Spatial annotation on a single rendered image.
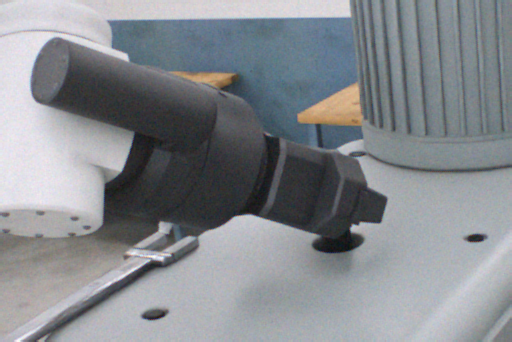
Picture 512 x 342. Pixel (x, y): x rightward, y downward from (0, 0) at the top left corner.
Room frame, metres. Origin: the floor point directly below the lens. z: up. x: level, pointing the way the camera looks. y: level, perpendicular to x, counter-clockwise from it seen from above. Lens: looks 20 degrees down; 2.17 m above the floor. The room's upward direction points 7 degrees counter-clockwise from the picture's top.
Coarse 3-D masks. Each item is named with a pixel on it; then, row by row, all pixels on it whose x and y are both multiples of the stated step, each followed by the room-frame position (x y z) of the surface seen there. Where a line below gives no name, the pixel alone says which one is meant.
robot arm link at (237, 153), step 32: (224, 96) 0.58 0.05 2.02; (224, 128) 0.55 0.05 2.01; (256, 128) 0.57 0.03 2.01; (224, 160) 0.54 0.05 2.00; (256, 160) 0.56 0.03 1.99; (288, 160) 0.57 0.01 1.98; (320, 160) 0.59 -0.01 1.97; (352, 160) 0.60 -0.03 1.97; (192, 192) 0.53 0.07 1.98; (224, 192) 0.54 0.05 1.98; (256, 192) 0.57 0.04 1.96; (288, 192) 0.57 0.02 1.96; (320, 192) 0.59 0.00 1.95; (352, 192) 0.58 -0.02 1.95; (160, 224) 0.56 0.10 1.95; (192, 224) 0.55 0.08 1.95; (224, 224) 0.56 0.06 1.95; (288, 224) 0.60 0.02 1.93; (320, 224) 0.58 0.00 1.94; (352, 224) 0.58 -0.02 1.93
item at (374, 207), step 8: (368, 192) 0.64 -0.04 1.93; (376, 192) 0.64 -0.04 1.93; (368, 200) 0.64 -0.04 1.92; (376, 200) 0.64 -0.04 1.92; (384, 200) 0.65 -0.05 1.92; (368, 208) 0.64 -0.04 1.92; (376, 208) 0.64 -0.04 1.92; (384, 208) 0.65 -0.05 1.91; (368, 216) 0.64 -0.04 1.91; (376, 216) 0.64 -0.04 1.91
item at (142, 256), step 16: (144, 240) 0.68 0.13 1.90; (160, 240) 0.69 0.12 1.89; (192, 240) 0.67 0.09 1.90; (128, 256) 0.66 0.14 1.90; (144, 256) 0.65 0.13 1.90; (160, 256) 0.65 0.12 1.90; (176, 256) 0.65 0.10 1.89; (112, 272) 0.63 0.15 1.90; (128, 272) 0.63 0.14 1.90; (80, 288) 0.61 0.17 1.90; (96, 288) 0.61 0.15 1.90; (112, 288) 0.61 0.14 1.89; (64, 304) 0.59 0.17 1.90; (80, 304) 0.59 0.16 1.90; (32, 320) 0.57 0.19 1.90; (48, 320) 0.57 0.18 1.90; (64, 320) 0.57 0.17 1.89; (16, 336) 0.55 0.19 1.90; (32, 336) 0.55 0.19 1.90
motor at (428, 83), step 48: (384, 0) 0.80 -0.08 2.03; (432, 0) 0.77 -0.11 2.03; (480, 0) 0.76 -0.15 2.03; (384, 48) 0.80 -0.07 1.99; (432, 48) 0.77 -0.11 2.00; (480, 48) 0.76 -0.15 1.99; (384, 96) 0.81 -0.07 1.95; (432, 96) 0.78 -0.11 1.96; (480, 96) 0.76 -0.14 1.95; (384, 144) 0.81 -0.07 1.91; (432, 144) 0.77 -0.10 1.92; (480, 144) 0.76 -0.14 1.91
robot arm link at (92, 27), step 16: (16, 0) 0.54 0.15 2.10; (32, 0) 0.53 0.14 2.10; (48, 0) 0.53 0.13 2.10; (64, 0) 0.53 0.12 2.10; (0, 16) 0.53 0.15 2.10; (16, 16) 0.52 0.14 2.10; (32, 16) 0.52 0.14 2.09; (48, 16) 0.52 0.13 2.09; (64, 16) 0.52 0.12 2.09; (80, 16) 0.53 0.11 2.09; (96, 16) 0.54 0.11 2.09; (0, 32) 0.52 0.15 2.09; (16, 32) 0.52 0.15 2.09; (64, 32) 0.52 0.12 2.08; (80, 32) 0.52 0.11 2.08; (96, 32) 0.53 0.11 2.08
